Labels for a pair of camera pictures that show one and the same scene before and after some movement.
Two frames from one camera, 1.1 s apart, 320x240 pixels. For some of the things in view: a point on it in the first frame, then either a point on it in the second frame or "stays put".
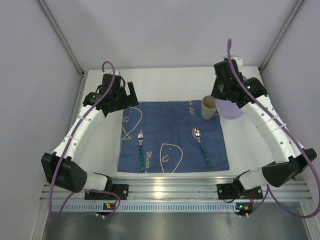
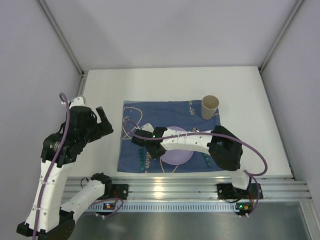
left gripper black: x=126 y=97 -> x=100 y=127
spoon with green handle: x=197 y=133 stays put
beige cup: x=208 y=107 stays put
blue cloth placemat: x=169 y=136 stays put
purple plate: x=228 y=110 -> x=176 y=157
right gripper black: x=220 y=91 -> x=139 y=139
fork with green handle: x=140 y=135 stays put
